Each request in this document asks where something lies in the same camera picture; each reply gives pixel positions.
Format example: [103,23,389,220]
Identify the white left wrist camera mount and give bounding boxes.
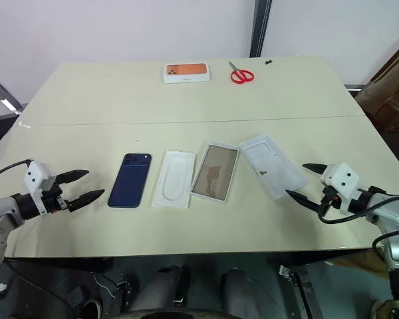
[23,160,58,215]

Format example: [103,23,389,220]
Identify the dark blue smartphone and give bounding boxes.
[107,152,153,209]

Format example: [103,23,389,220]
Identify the orange print phone box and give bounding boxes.
[162,62,211,84]

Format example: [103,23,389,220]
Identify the dark vertical pillar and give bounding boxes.
[248,0,274,58]

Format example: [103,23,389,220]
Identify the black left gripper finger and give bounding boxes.
[67,189,106,212]
[55,169,90,185]

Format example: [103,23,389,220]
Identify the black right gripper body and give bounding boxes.
[319,185,340,217]

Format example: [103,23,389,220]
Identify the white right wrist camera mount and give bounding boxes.
[320,162,360,215]

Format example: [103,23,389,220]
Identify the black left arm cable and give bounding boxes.
[0,159,33,185]

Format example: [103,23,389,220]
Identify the dark rounded shape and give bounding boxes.
[129,265,191,314]

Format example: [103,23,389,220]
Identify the dark brown chair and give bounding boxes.
[354,42,399,136]

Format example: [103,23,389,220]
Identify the red handled scissors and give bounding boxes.
[228,60,255,85]

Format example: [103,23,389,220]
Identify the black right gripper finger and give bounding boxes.
[301,163,329,176]
[284,189,323,217]

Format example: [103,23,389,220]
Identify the metal table bracket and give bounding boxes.
[278,263,307,280]

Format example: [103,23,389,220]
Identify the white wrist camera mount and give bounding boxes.
[23,160,58,215]
[320,162,360,215]

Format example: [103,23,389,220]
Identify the white paper insert tray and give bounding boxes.
[151,150,198,210]

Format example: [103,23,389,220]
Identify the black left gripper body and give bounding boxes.
[41,181,71,215]

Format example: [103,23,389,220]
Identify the white box with brown inside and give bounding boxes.
[189,142,241,203]

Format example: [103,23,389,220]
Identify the grey metal frame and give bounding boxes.
[0,69,25,116]

